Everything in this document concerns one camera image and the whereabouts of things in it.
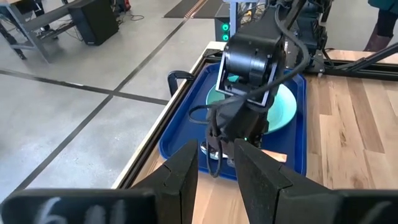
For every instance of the teal round plate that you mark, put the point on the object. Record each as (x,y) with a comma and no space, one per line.
(283,109)

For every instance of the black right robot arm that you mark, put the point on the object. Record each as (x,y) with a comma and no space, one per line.
(264,31)

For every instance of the black box green lights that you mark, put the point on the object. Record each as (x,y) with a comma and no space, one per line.
(223,31)

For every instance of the blue plastic tray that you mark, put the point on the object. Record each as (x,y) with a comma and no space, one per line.
(186,130)

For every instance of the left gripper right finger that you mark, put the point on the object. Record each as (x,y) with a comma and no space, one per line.
(267,193)

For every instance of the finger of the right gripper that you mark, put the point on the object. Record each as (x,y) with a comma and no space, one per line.
(229,148)
(213,143)

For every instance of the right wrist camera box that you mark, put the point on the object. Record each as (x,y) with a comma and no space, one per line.
(239,115)

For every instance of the dark floor mat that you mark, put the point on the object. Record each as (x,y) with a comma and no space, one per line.
(192,7)

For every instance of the black computer tower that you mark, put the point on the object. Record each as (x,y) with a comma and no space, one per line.
(93,21)

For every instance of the grey metal table frame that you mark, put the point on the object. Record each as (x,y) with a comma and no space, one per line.
(237,12)

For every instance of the black table clamp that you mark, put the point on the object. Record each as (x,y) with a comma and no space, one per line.
(177,74)

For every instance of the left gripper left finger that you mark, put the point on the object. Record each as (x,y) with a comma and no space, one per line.
(178,186)

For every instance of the grey metal workbench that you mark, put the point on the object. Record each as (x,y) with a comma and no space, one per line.
(28,31)

